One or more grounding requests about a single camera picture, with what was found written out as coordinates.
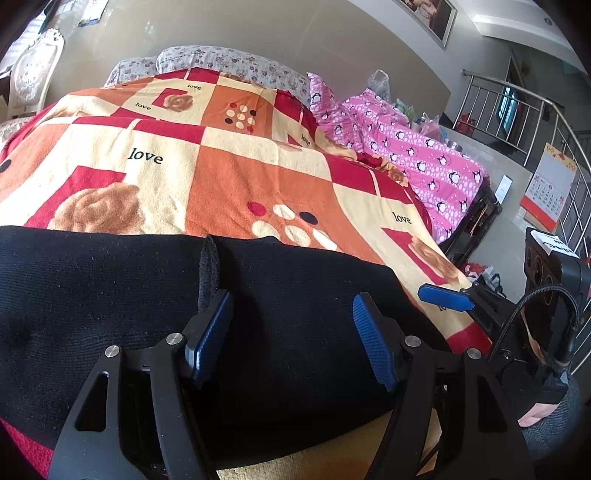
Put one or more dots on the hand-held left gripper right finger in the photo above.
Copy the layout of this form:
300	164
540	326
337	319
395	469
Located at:
374	341

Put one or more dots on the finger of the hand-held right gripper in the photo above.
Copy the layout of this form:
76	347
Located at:
445	297

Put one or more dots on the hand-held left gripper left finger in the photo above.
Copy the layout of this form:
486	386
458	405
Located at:
210	332

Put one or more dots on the black knit pants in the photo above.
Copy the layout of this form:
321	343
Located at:
286	286

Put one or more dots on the person's right forearm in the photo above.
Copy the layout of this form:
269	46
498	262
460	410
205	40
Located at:
561	429

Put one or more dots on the brown wooden speaker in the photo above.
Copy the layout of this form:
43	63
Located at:
542	277

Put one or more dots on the pink penguin print quilt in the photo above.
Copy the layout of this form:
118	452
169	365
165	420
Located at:
415	157

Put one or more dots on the orange red checked blanket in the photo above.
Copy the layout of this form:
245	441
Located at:
231	170

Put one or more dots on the red container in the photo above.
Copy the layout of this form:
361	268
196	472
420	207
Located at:
465	123

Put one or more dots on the pile of plastic bags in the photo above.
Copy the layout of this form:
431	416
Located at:
418	117

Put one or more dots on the metal stair railing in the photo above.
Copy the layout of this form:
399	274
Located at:
531	106

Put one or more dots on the pink penguin print pillow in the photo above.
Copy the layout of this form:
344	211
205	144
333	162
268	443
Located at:
328	110

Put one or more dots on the clear plastic bag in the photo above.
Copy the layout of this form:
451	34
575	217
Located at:
378	85

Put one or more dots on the large floral pillow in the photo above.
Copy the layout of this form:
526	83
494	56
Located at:
231	64

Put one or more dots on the small floral pillow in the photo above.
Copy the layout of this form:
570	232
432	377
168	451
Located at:
131	71

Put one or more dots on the white ornate chair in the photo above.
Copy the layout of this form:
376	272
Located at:
32	78

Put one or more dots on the dark wooden bed frame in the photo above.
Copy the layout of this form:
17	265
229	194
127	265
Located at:
475	221

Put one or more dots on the red white wall calendar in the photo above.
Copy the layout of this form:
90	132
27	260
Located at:
549	189

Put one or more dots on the framed wall picture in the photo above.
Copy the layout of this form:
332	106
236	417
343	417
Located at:
429	16

